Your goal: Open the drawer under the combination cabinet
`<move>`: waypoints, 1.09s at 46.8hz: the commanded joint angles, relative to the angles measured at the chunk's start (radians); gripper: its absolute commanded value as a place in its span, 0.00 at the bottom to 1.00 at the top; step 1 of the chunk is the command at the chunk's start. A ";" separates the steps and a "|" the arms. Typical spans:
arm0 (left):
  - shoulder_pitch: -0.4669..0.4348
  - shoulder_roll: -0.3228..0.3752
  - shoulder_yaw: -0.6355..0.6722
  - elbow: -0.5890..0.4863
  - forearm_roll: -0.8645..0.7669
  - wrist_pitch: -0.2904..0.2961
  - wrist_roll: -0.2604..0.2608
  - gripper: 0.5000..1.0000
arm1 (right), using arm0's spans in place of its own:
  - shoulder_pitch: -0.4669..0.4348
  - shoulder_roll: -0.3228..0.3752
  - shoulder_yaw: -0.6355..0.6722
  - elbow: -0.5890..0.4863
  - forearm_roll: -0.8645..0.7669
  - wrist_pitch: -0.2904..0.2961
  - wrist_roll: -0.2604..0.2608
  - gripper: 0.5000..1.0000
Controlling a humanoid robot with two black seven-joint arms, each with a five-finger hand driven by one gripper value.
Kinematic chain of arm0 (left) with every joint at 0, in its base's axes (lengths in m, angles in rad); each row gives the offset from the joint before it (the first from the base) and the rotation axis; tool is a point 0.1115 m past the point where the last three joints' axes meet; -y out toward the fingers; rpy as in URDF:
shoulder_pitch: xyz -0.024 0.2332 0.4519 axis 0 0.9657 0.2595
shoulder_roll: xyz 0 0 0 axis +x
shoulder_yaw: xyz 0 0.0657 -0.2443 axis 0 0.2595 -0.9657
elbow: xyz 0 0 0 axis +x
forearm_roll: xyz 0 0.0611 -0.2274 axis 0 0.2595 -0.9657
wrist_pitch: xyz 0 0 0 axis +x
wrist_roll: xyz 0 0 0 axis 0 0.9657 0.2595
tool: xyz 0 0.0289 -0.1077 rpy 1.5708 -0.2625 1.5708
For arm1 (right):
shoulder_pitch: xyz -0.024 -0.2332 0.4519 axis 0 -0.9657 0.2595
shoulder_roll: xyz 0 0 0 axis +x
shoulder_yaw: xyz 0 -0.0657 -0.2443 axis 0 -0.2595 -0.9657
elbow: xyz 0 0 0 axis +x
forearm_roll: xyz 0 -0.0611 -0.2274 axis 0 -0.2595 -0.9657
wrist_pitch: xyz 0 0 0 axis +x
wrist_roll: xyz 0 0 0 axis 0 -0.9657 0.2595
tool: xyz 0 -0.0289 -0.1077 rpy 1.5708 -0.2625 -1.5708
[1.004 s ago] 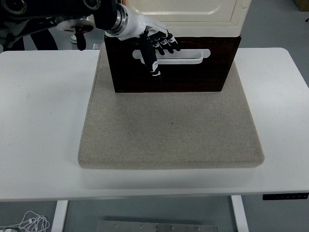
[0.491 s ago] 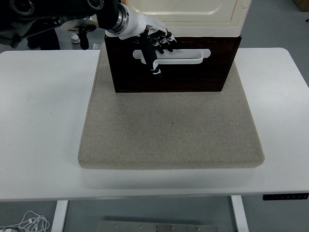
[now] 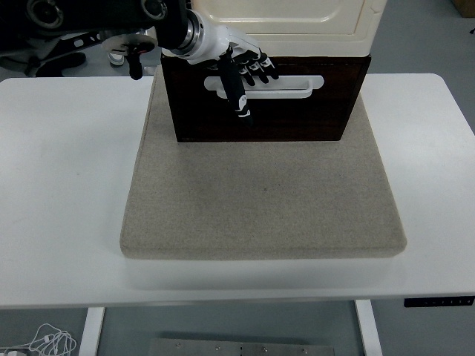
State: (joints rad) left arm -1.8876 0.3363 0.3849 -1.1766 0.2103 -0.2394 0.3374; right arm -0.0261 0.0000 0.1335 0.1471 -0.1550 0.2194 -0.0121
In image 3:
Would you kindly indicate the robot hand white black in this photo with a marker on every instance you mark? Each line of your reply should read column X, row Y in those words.
column 217, row 41

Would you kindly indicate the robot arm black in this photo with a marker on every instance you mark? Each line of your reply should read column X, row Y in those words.
column 167, row 26

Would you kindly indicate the cream cabinet door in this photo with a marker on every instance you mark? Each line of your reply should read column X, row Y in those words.
column 289, row 11

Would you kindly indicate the cream plastic cabinet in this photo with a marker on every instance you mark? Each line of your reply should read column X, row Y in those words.
column 315, row 44

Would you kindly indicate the dark wooden drawer housing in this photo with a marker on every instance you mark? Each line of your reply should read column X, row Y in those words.
column 315, row 60

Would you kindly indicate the grey floor plate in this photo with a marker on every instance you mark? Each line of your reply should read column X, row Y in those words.
column 150, row 70

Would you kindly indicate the beige felt mat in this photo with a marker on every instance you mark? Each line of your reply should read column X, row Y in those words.
column 259, row 200

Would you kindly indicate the cardboard box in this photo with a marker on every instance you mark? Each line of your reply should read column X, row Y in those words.
column 465, row 7

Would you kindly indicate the grey metal plate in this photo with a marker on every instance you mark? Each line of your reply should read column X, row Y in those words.
column 241, row 348

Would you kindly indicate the white table leg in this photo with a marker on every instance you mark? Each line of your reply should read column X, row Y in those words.
column 91, row 330
column 369, row 330

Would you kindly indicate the black table control panel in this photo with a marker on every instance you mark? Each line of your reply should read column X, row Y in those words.
column 438, row 301

